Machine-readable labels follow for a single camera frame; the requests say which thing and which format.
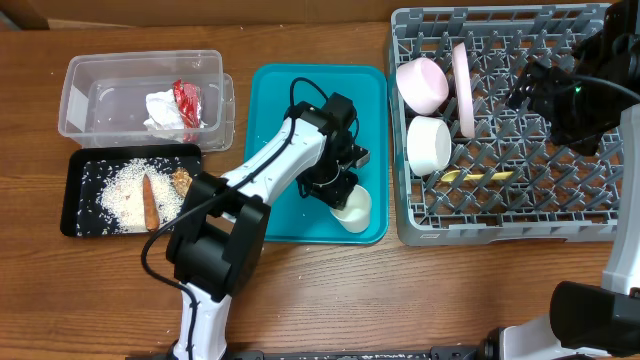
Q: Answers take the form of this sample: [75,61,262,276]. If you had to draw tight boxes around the pale green cup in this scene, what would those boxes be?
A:
[330,185,372,233]

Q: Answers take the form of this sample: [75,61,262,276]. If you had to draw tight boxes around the white round plate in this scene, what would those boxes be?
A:
[452,43,475,138]

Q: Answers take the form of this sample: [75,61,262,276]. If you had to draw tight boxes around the small white bowl with scraps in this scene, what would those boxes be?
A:
[407,116,451,177]

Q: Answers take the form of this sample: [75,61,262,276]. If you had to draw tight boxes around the pink bowl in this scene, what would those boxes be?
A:
[396,57,449,115]

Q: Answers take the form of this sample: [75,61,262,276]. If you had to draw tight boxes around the yellow plastic spoon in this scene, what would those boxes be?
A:
[440,170,514,183]

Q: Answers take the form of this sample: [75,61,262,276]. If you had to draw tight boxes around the red foil snack wrapper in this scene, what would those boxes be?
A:
[173,79,202,128]

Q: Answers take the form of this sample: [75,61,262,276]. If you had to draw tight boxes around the white napkin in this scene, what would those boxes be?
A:
[143,90,185,131]

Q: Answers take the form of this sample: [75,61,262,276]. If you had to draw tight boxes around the orange carrot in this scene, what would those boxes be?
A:
[142,175,160,231]

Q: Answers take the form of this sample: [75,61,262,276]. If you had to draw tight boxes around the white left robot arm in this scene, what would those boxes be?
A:
[166,93,369,359]

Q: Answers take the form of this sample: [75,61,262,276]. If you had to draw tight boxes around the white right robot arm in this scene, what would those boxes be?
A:
[476,1,639,359]

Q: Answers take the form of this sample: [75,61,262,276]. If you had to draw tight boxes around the grey dishwasher rack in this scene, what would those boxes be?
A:
[387,3,617,246]

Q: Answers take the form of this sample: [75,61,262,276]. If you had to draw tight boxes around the teal plastic tray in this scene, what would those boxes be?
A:
[244,64,390,245]

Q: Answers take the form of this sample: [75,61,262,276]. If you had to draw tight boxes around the brown food scraps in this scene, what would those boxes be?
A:
[171,167,192,198]

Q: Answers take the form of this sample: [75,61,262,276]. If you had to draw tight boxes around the clear plastic bin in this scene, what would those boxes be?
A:
[58,50,235,152]

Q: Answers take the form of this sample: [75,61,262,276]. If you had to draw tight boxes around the spilled white rice pile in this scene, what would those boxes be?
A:
[97,157,184,233]

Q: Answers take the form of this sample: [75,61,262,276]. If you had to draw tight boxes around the black tray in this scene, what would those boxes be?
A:
[60,144,202,237]

